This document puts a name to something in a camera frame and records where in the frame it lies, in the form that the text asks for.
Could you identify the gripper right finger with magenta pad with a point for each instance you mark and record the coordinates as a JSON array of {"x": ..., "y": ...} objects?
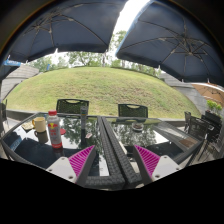
[{"x": 153, "y": 167}]

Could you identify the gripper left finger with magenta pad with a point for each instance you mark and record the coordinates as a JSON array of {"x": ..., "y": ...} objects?
[{"x": 75, "y": 168}]

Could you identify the right glass-top wicker table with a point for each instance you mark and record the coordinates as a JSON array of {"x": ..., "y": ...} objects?
[{"x": 157, "y": 136}]

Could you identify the glass-top wicker table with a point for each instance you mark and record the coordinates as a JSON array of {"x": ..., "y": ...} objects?
[
  {"x": 157, "y": 136},
  {"x": 34, "y": 148}
]

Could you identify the red coaster on table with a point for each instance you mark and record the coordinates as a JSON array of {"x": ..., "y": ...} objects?
[{"x": 62, "y": 131}]

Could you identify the small round ashtray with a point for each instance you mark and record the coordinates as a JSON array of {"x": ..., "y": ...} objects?
[{"x": 137, "y": 126}]

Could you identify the clear bottle with red label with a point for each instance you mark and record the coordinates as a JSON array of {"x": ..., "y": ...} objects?
[{"x": 53, "y": 123}]

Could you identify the yellow ceramic mug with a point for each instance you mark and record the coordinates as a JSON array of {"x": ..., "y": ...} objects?
[{"x": 39, "y": 124}]

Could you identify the left glass-top wicker table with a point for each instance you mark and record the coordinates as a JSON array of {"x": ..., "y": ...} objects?
[{"x": 34, "y": 148}]

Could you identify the grey umbrella pole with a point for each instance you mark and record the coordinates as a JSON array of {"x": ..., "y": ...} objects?
[{"x": 83, "y": 113}]

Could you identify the right dark wicker chair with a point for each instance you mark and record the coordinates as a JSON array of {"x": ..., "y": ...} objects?
[{"x": 132, "y": 110}]

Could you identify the dark wicker chair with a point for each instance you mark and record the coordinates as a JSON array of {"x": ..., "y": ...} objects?
[
  {"x": 70, "y": 106},
  {"x": 132, "y": 110}
]

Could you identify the left dark wicker chair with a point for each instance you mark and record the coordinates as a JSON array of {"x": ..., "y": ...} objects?
[{"x": 70, "y": 106}]

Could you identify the small tray behind mug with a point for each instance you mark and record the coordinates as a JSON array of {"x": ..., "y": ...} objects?
[{"x": 27, "y": 126}]

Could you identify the dark chair at far right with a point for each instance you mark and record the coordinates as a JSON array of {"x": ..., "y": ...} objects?
[{"x": 202, "y": 128}]

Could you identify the beige umbrella at right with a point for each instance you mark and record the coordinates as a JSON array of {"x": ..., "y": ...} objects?
[{"x": 210, "y": 92}]

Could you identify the right navy patio umbrella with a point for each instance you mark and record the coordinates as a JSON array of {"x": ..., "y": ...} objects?
[{"x": 164, "y": 36}]

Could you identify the navy patio umbrella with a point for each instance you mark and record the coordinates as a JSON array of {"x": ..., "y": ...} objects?
[
  {"x": 164, "y": 36},
  {"x": 30, "y": 29}
]

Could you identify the left navy patio umbrella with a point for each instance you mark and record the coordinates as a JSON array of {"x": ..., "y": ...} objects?
[{"x": 30, "y": 29}]

